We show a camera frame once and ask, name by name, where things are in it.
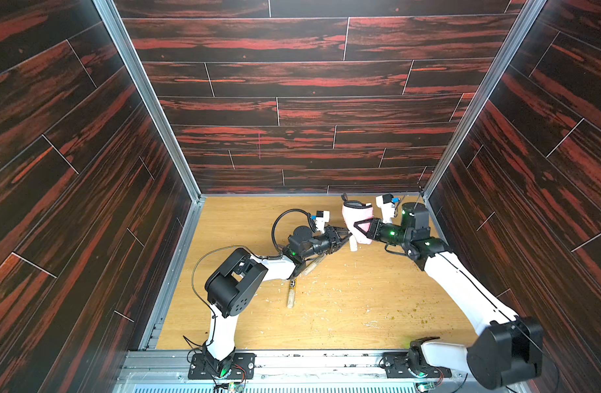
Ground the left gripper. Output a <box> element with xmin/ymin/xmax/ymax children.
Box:
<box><xmin>296</xmin><ymin>227</ymin><xmax>351</xmax><ymax>261</ymax></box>

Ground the small sickle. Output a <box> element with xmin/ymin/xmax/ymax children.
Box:
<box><xmin>349</xmin><ymin>235</ymin><xmax>358</xmax><ymax>252</ymax></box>
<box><xmin>301</xmin><ymin>254</ymin><xmax>327</xmax><ymax>276</ymax></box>
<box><xmin>287</xmin><ymin>278</ymin><xmax>297</xmax><ymax>309</ymax></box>

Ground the pink rag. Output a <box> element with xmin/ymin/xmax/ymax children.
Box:
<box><xmin>341</xmin><ymin>193</ymin><xmax>373</xmax><ymax>245</ymax></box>

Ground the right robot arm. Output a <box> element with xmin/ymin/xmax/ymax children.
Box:
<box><xmin>342</xmin><ymin>201</ymin><xmax>544</xmax><ymax>390</ymax></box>

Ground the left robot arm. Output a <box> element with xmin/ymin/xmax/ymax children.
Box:
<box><xmin>202</xmin><ymin>225</ymin><xmax>351</xmax><ymax>376</ymax></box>

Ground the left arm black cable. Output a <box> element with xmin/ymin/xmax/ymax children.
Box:
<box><xmin>270</xmin><ymin>208</ymin><xmax>315</xmax><ymax>254</ymax></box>

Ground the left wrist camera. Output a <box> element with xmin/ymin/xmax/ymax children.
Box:
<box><xmin>312</xmin><ymin>211</ymin><xmax>330</xmax><ymax>234</ymax></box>

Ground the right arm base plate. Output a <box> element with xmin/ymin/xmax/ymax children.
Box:
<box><xmin>379</xmin><ymin>351</ymin><xmax>452</xmax><ymax>379</ymax></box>

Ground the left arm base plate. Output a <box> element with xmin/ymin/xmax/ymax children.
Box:
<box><xmin>188</xmin><ymin>351</ymin><xmax>256</xmax><ymax>380</ymax></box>

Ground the aluminium front rail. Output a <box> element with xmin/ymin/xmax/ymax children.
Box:
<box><xmin>113</xmin><ymin>350</ymin><xmax>485</xmax><ymax>392</ymax></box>

